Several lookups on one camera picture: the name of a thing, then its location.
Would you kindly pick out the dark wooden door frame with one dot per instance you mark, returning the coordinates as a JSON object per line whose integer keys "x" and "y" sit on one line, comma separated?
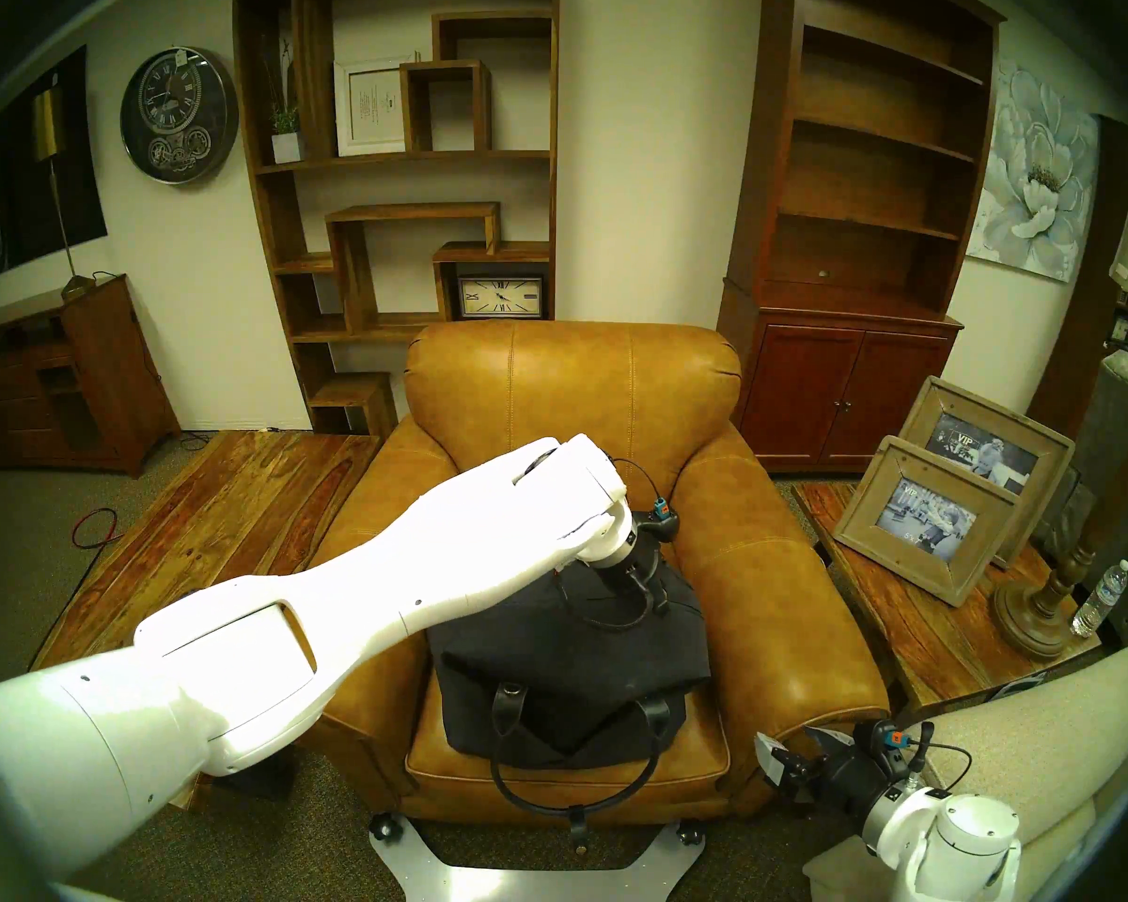
{"x": 1086, "y": 299}

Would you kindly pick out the dark red bookcase cabinet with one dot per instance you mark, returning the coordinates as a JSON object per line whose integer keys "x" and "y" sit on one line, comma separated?
{"x": 837, "y": 393}

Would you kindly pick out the black zebra wall picture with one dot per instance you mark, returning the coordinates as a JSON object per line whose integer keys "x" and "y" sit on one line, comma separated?
{"x": 9, "y": 195}

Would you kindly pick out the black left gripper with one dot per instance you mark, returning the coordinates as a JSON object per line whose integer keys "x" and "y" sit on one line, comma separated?
{"x": 625, "y": 567}

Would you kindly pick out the white framed certificate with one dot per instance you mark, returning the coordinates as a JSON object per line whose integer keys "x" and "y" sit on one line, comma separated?
{"x": 371, "y": 106}

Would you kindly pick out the small wooden picture frame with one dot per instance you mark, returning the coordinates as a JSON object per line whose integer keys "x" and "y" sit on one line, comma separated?
{"x": 869, "y": 505}

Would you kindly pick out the open wooden shelf unit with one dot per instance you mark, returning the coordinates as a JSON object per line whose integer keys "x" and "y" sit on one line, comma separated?
{"x": 352, "y": 261}

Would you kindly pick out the rectangular wooden table clock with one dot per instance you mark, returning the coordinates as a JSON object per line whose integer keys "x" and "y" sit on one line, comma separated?
{"x": 500, "y": 297}

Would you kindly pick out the brown wooden sideboard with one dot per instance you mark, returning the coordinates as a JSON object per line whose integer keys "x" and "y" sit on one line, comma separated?
{"x": 113, "y": 374}

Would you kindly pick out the beige fabric sofa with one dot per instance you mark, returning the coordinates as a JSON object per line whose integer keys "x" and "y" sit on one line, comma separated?
{"x": 1062, "y": 750}

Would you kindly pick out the tan leather armchair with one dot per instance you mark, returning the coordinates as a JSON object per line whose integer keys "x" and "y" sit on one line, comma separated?
{"x": 573, "y": 393}

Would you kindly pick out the tall gold shade lamp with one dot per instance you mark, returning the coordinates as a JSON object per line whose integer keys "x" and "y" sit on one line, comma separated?
{"x": 47, "y": 125}

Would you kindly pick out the round black wall clock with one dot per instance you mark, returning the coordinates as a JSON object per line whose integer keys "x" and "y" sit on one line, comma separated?
{"x": 179, "y": 116}

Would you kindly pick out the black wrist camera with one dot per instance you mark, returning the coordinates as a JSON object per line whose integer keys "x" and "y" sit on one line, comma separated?
{"x": 658, "y": 524}
{"x": 888, "y": 742}

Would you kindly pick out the small potted plant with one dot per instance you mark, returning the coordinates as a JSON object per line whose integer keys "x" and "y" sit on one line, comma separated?
{"x": 287, "y": 147}

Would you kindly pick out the grey upholstered chair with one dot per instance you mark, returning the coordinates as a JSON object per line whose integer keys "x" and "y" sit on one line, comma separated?
{"x": 1104, "y": 440}

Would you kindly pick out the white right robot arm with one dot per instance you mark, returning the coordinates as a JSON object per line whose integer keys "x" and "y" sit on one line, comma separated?
{"x": 949, "y": 844}

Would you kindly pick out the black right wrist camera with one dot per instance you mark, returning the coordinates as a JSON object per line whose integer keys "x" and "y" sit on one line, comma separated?
{"x": 888, "y": 742}

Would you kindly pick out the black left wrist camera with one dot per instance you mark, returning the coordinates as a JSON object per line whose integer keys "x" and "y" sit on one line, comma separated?
{"x": 658, "y": 524}

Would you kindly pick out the white flower painting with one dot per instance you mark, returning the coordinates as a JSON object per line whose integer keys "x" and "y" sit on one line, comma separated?
{"x": 1029, "y": 172}

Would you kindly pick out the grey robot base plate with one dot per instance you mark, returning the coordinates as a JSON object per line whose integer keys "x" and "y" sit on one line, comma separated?
{"x": 526, "y": 881}

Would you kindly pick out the clear plastic water bottle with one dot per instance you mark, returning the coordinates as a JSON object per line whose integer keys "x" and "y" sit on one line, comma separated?
{"x": 1098, "y": 604}

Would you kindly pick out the large wooden picture frame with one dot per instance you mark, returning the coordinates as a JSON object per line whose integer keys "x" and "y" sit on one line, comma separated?
{"x": 1034, "y": 426}

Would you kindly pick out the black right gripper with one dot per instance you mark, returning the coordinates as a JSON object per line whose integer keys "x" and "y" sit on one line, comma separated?
{"x": 846, "y": 780}

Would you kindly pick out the black canvas zipper bag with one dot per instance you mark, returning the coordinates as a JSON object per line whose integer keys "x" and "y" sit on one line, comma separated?
{"x": 545, "y": 665}

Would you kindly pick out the turned wooden table lamp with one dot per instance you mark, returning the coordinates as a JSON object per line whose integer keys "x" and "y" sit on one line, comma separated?
{"x": 1034, "y": 623}

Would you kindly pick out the rustic wooden side table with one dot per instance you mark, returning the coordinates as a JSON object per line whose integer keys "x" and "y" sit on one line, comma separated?
{"x": 912, "y": 637}

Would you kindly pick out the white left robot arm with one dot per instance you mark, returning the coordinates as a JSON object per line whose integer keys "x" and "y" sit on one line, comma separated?
{"x": 338, "y": 599}

